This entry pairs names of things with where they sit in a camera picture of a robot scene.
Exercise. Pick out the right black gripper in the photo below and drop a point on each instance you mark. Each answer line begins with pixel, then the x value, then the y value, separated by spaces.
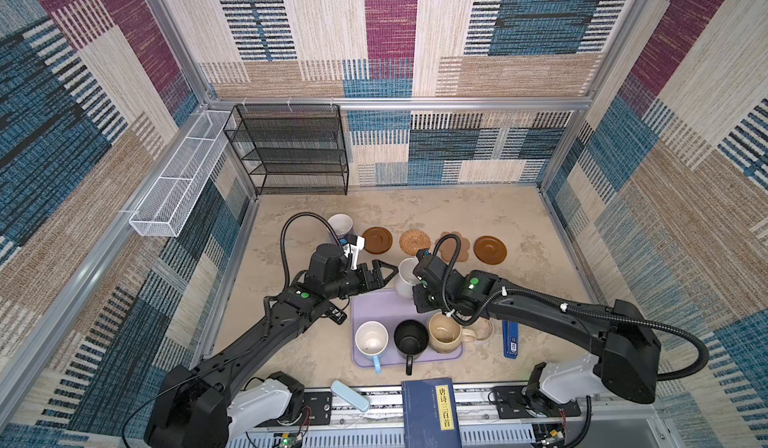
pixel 418 295

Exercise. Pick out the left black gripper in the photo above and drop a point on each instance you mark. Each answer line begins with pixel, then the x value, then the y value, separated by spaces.
pixel 376 282

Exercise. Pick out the white ceramic mug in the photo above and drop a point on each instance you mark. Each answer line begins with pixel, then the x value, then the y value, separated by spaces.
pixel 406 280

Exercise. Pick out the brown wooden round coaster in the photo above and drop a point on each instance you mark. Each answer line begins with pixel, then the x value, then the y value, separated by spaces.
pixel 378 240

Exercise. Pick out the brown flower-shaped coaster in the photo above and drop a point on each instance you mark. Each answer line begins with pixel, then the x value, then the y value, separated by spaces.
pixel 448 247

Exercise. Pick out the woven rattan round coaster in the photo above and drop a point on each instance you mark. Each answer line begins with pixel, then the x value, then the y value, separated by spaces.
pixel 414 240

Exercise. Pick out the white mug purple outside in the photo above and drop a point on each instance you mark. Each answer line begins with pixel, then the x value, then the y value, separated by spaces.
pixel 342 225

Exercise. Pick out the dark brown round coaster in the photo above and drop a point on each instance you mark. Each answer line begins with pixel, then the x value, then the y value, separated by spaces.
pixel 490 250

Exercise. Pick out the white mug blue handle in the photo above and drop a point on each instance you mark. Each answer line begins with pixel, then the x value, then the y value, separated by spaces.
pixel 371 339

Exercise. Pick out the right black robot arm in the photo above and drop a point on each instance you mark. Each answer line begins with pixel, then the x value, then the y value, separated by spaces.
pixel 624 351

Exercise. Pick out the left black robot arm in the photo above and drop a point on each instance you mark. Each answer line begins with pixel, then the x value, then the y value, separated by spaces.
pixel 210 404

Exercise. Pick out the purple serving tray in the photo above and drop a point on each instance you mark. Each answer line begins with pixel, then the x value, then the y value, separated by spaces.
pixel 386 307

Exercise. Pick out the beige ceramic mug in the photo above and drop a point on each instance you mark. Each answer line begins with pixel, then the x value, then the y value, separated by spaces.
pixel 446 335

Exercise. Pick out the black mug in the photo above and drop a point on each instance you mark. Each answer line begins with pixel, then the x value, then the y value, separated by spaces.
pixel 411 339

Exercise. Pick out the black remote control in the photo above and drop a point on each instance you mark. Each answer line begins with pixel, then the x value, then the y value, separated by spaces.
pixel 337 315

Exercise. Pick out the dark blue book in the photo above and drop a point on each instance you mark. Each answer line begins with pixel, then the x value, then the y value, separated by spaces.
pixel 430 414

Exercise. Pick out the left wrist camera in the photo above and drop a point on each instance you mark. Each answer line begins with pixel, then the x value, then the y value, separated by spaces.
pixel 354 249

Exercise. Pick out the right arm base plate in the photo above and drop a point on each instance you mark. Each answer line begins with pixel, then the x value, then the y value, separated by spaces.
pixel 511 403

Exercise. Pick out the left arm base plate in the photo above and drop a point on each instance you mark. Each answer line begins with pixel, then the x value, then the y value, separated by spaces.
pixel 317 405

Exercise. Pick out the black wire shelf rack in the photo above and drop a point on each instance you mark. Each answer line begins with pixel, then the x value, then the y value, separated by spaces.
pixel 290 149

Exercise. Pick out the white wire mesh basket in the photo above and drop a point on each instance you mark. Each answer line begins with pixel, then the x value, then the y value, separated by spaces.
pixel 166 208

